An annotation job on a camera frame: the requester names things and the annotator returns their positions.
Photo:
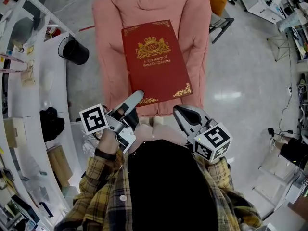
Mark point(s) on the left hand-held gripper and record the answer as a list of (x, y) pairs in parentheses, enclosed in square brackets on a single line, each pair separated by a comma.
[(93, 119)]

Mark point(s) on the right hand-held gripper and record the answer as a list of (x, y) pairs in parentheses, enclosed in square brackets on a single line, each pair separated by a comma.
[(215, 138)]

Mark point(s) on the red hardcover book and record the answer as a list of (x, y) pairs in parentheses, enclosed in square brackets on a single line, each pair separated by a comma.
[(156, 68)]

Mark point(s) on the pink cushioned armchair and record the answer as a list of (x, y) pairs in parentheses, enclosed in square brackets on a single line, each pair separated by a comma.
[(108, 44)]

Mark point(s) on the person's right forearm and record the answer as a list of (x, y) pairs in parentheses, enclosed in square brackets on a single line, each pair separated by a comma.
[(219, 177)]

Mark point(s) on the person's left forearm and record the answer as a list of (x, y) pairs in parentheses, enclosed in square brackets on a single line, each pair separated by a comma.
[(101, 177)]

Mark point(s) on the person's left hand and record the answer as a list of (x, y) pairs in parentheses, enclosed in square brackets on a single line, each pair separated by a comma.
[(107, 143)]

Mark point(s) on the person's white left shoe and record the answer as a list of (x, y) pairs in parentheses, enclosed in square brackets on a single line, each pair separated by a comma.
[(145, 121)]

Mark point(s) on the black wristband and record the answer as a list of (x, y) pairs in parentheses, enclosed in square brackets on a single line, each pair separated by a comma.
[(106, 156)]

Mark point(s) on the clear plastic storage box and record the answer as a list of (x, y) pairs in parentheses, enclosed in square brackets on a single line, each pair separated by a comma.
[(77, 133)]

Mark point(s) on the person's torso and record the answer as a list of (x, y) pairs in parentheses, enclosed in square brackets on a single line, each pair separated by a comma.
[(168, 189)]

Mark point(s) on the black mesh waste bin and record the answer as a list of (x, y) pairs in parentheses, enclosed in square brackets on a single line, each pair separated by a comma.
[(74, 50)]

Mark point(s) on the black plastic bag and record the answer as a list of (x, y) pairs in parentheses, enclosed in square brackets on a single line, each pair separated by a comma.
[(51, 126)]

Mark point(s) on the white curved shelf unit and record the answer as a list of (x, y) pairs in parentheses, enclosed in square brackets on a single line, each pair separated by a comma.
[(53, 80)]

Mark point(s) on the brown cardboard pack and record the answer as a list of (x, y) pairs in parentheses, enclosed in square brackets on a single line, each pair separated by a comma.
[(59, 165)]

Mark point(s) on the orange cushion chair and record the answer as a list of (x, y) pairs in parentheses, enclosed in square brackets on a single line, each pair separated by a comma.
[(215, 20)]

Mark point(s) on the red fire extinguisher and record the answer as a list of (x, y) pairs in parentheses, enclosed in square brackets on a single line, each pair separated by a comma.
[(54, 31)]

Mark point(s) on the small cardboard box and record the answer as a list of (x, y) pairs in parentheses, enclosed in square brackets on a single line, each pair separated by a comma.
[(14, 132)]

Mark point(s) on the white cabinet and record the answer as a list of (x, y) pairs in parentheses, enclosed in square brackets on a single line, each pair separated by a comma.
[(257, 1)]

